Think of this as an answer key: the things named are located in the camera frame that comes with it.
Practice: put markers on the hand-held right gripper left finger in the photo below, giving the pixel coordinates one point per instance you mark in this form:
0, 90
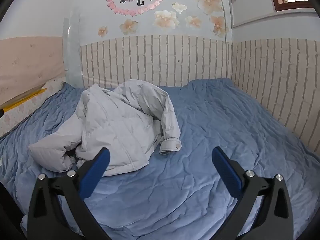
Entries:
96, 172

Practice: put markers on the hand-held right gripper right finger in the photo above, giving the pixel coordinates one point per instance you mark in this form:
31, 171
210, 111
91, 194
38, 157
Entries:
226, 172

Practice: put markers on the light grey padded jacket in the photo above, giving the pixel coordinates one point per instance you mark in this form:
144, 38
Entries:
120, 130

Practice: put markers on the blue quilted blanket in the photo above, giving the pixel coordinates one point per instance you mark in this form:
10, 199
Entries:
200, 130

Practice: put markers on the floral bed sheet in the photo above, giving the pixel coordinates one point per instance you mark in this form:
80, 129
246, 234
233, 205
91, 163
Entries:
20, 120

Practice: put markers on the yellow stick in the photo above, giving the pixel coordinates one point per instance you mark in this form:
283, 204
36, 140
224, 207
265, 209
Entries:
25, 99

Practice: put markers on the clear plastic sheet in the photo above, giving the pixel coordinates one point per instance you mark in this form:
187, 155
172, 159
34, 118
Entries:
72, 55

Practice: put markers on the pink padded board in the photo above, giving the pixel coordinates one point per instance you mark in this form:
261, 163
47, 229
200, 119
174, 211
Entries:
30, 60

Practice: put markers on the brick pattern wall panel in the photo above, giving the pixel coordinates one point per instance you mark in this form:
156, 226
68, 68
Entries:
155, 60

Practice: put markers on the white wall pipe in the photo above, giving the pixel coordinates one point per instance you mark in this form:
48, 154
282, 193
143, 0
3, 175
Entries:
225, 17

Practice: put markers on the group of flower wall stickers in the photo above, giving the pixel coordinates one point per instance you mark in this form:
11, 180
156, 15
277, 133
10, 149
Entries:
165, 18

